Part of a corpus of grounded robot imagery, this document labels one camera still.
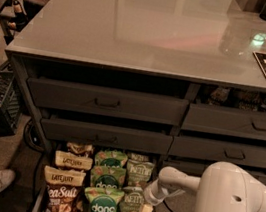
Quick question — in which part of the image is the front late july sea salt bag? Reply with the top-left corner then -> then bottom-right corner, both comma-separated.
44,166 -> 86,212

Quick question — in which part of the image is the middle green dang chip bag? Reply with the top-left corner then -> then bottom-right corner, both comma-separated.
90,165 -> 126,189

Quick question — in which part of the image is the middle left drawer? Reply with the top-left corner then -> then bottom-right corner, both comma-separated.
41,118 -> 173,155

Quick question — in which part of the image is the top left drawer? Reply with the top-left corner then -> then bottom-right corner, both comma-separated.
27,78 -> 188,125

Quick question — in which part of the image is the bottom right drawer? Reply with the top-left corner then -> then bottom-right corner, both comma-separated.
163,156 -> 266,185

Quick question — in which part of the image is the rear late july chip bag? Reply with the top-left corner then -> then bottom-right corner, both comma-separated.
67,142 -> 94,157

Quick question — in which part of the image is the middle late july chip bag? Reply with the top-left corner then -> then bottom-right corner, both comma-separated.
55,150 -> 93,171

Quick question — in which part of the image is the front green dang chip bag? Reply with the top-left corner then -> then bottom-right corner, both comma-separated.
84,187 -> 124,212

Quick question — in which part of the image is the top right drawer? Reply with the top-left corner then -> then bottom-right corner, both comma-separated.
182,103 -> 266,141

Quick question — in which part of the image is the rear green dang chip bag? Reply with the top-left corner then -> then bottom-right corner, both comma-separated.
94,150 -> 128,168

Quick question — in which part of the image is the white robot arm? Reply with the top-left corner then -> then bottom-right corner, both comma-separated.
144,161 -> 266,212

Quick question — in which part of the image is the dark grey cabinet frame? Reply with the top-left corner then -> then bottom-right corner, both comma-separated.
7,46 -> 266,167

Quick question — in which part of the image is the late july chip bag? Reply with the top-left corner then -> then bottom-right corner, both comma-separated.
55,150 -> 93,171
67,142 -> 94,157

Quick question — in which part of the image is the middle right drawer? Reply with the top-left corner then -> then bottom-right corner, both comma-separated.
169,136 -> 266,168

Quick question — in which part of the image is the green jalapeno kettle chip bag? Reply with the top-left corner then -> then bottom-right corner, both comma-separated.
119,186 -> 145,212

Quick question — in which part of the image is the green dang chip bag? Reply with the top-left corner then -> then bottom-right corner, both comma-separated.
94,150 -> 128,168
84,187 -> 124,212
90,165 -> 126,189

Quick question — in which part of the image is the rear green kettle chip bag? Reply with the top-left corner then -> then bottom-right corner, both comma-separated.
127,152 -> 150,163

